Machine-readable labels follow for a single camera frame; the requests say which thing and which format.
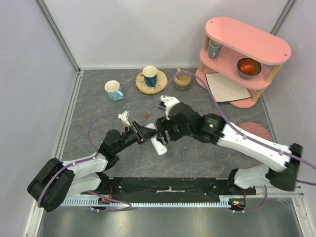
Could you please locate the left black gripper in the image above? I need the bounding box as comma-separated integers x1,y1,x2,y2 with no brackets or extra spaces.
114,120,157,154

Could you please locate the white remote control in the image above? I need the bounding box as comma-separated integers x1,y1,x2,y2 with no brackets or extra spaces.
145,123,167,156

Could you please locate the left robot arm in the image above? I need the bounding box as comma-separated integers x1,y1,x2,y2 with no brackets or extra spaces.
27,122,158,212

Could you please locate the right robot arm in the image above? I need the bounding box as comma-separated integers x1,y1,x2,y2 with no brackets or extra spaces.
156,100,302,195

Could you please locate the beige floral plate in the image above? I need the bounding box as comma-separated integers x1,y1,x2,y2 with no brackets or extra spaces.
135,69,168,95

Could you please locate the beige ceramic mug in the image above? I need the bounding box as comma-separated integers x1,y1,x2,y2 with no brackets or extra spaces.
174,68,191,90

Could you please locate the dark blue mug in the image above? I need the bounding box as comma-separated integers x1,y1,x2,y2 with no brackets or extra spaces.
142,66,158,87

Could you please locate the light blue mug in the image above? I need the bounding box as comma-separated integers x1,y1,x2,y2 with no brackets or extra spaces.
104,80,124,102

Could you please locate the white square board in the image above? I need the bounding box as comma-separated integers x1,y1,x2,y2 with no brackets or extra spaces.
205,73,251,102

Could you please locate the grey-blue mug on shelf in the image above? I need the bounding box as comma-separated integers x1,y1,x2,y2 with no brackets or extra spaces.
208,39,222,59

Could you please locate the pink dotted plate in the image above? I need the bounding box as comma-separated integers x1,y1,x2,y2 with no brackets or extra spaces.
238,122,273,142

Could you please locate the orange cup in bowl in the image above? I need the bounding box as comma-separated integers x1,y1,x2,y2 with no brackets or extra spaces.
238,59,255,74

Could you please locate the grey patterned bowl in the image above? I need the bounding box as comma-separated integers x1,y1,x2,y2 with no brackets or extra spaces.
237,58,262,79

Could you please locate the pink three-tier shelf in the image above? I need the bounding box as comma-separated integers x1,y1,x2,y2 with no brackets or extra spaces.
196,16,291,109

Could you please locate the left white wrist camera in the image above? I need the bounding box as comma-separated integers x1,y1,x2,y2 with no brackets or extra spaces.
118,111,130,127

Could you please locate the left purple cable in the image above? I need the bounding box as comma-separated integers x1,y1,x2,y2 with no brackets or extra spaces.
37,115,120,207

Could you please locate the purple cable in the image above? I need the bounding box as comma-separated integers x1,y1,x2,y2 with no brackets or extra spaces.
37,115,120,207
164,71,316,186

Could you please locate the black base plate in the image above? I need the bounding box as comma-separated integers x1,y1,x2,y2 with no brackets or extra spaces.
95,177,256,202

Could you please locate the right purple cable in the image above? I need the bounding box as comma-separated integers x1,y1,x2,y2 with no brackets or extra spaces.
164,71,316,186

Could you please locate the grey cable duct rail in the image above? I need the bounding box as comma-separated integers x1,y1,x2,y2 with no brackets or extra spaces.
61,195,246,209

